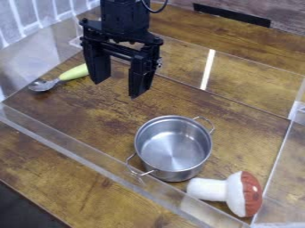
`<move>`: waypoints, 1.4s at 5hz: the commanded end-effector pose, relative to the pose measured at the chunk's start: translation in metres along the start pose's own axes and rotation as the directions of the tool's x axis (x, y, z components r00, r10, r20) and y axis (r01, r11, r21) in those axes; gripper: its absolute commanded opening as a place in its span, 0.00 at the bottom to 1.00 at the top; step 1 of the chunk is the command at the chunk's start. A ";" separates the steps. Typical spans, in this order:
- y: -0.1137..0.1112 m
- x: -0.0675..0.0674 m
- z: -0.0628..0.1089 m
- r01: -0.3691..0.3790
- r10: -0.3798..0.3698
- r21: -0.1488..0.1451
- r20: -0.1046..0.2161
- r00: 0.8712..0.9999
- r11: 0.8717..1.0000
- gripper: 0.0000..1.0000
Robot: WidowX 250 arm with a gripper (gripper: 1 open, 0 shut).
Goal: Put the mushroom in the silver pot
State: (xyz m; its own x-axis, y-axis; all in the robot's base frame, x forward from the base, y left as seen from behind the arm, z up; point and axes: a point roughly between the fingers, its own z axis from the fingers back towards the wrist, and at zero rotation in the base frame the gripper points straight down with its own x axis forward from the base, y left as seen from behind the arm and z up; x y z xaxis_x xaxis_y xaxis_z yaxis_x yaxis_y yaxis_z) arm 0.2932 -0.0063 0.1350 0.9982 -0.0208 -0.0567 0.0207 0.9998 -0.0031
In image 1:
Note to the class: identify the spoon with green handle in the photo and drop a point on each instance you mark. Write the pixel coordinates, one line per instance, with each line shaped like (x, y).
(44, 85)

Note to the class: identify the clear acrylic triangle stand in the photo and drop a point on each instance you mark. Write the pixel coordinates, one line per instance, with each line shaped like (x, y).
(77, 41)

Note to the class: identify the silver steel pot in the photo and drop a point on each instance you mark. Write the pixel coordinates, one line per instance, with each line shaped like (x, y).
(173, 146)

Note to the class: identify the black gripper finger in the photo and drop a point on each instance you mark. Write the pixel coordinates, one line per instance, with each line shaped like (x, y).
(141, 74)
(98, 61)

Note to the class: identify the plush red white mushroom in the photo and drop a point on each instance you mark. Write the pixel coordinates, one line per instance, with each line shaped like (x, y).
(240, 191)

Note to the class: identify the black strip on table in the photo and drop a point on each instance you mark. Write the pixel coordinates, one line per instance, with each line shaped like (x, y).
(250, 19)

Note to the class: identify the clear acrylic enclosure wall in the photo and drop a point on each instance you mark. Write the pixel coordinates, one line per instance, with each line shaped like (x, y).
(281, 211)

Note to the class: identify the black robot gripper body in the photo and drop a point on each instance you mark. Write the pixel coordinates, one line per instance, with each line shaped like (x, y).
(121, 32)

